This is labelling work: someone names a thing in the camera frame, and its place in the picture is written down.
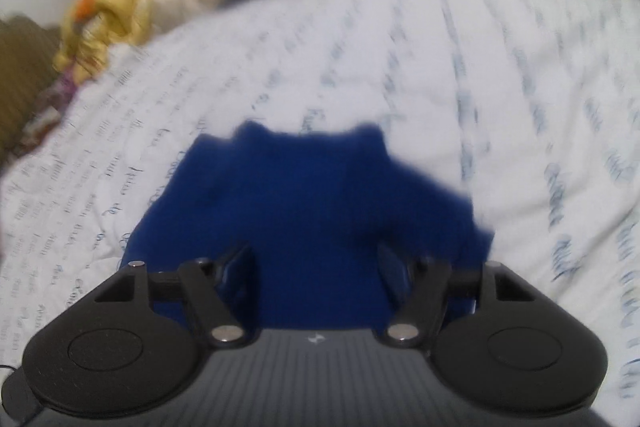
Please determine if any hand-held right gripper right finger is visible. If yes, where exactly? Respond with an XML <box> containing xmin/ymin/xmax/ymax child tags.
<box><xmin>375</xmin><ymin>245</ymin><xmax>540</xmax><ymax>350</ymax></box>

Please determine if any blue garment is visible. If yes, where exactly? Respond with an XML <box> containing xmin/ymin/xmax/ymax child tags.
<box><xmin>120</xmin><ymin>121</ymin><xmax>496</xmax><ymax>331</ymax></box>

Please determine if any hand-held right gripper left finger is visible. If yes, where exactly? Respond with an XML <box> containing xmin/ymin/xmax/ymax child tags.
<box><xmin>93</xmin><ymin>244</ymin><xmax>258</xmax><ymax>350</ymax></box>

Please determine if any white printed bedsheet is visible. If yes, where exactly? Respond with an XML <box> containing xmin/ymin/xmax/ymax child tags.
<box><xmin>0</xmin><ymin>0</ymin><xmax>640</xmax><ymax>427</ymax></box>

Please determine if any purple patterned cloth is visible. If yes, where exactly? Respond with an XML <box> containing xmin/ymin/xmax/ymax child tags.
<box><xmin>30</xmin><ymin>67</ymin><xmax>94</xmax><ymax>134</ymax></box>

